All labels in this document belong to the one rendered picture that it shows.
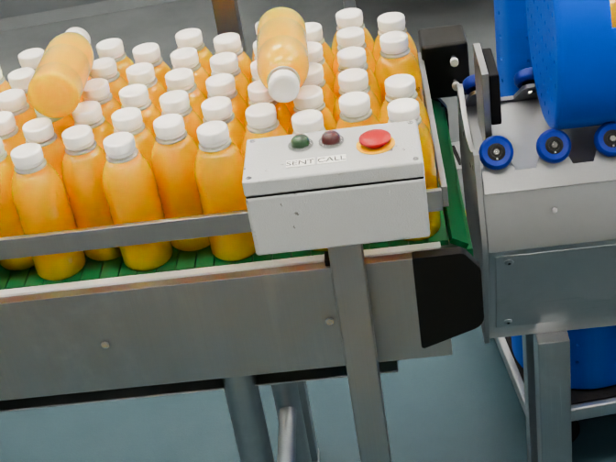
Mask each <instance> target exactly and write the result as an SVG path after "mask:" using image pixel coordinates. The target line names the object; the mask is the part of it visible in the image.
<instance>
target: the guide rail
mask: <svg viewBox="0 0 616 462"><path fill-rule="evenodd" d="M426 195H427V204H428V212H435V211H443V200H442V190H441V188H433V189H426ZM247 232H251V227H250V222H249V218H248V209H247V210H239V211H231V212H222V213H214V214H199V215H191V216H183V217H174V218H166V219H159V220H150V221H142V222H134V223H126V224H118V225H102V226H94V227H86V228H78V229H70V230H61V231H53V232H46V233H37V234H29V235H21V236H6V237H0V260H2V259H18V258H26V257H35V256H43V255H50V254H59V253H67V252H75V251H84V250H92V249H100V248H116V247H124V246H133V245H141V244H148V243H157V242H165V241H173V240H182V239H190V238H198V237H214V236H222V235H231V234H239V233H247Z"/></svg>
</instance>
